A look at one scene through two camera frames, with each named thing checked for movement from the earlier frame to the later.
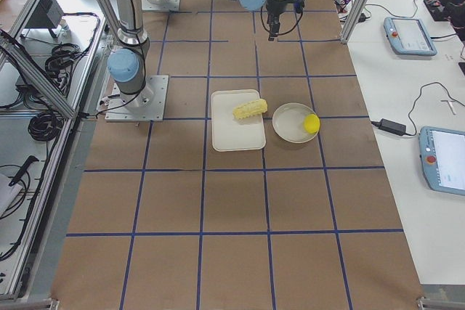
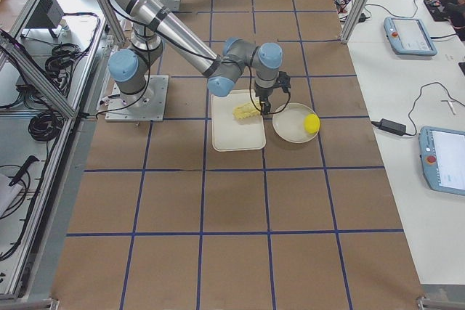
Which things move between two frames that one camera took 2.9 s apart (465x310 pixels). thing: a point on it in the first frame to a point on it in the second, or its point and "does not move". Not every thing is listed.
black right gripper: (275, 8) to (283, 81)
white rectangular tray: (232, 134) does not move
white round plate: (288, 123) does not move
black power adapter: (392, 127) does not move
